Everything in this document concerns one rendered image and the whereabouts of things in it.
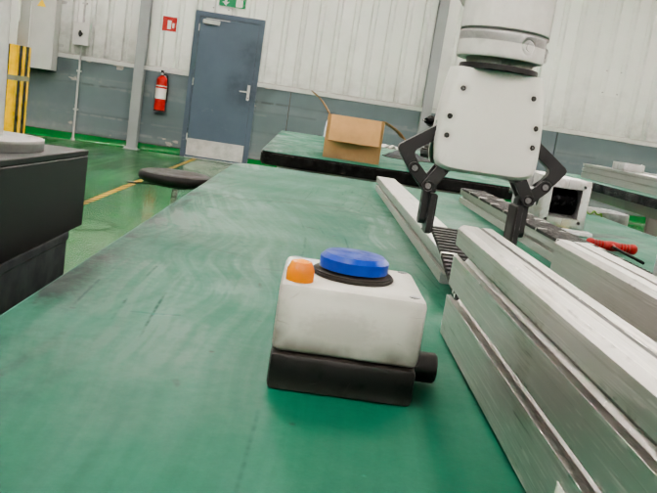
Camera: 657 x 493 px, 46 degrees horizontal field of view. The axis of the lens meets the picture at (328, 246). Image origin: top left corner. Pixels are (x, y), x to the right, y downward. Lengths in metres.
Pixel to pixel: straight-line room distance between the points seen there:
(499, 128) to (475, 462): 0.43
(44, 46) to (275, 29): 3.26
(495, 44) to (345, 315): 0.39
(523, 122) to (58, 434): 0.53
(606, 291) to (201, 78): 11.20
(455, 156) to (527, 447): 0.43
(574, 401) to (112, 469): 0.18
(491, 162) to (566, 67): 11.36
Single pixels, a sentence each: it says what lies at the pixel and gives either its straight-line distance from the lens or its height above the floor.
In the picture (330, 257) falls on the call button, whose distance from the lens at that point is 0.43.
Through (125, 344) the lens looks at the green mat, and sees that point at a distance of 0.47.
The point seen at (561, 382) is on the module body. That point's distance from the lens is 0.33.
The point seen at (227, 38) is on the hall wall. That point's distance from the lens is 11.60.
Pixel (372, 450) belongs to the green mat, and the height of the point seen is 0.78.
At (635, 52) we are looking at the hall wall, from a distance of 12.46.
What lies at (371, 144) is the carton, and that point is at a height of 0.85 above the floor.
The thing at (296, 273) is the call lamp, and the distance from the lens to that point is 0.41.
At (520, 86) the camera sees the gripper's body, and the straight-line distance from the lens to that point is 0.75.
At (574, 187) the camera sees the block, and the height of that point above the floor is 0.86.
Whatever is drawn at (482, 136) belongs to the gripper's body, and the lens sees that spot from 0.75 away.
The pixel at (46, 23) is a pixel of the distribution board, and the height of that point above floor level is 1.57.
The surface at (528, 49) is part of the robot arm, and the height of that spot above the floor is 1.01.
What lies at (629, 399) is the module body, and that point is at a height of 0.85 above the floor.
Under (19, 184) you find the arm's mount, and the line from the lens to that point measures 0.65.
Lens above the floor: 0.93
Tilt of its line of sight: 10 degrees down
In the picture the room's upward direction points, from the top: 9 degrees clockwise
